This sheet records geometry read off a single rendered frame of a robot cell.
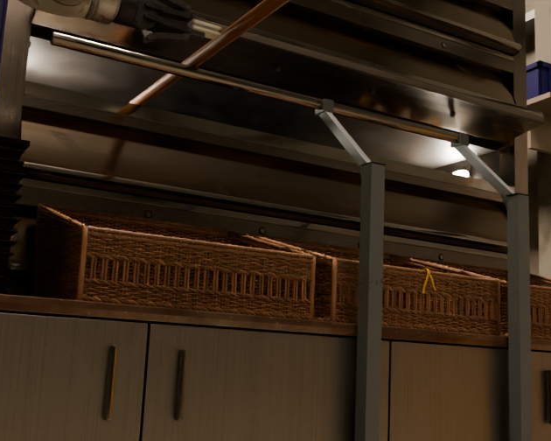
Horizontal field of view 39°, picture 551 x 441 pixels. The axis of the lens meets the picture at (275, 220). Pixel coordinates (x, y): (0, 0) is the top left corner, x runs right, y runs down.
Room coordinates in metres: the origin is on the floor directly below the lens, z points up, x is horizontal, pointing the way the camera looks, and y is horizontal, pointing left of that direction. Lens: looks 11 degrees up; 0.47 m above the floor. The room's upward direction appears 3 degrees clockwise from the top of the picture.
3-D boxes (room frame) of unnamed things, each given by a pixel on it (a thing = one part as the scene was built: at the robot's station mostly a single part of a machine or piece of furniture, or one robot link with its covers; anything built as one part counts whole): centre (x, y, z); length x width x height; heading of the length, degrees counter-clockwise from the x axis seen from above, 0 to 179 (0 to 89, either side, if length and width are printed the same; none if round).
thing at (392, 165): (2.38, -0.10, 1.16); 1.80 x 0.06 x 0.04; 120
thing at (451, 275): (2.14, -0.26, 0.72); 0.56 x 0.49 x 0.28; 120
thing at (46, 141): (2.36, -0.11, 1.02); 1.79 x 0.11 x 0.19; 120
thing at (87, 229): (1.85, 0.25, 0.72); 0.56 x 0.49 x 0.28; 119
